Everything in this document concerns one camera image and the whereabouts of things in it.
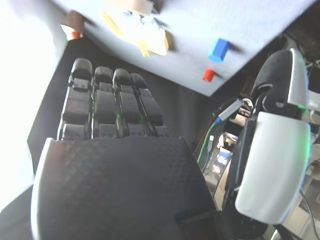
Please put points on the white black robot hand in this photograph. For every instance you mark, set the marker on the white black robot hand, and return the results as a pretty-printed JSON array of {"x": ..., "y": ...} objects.
[{"x": 120, "y": 180}]

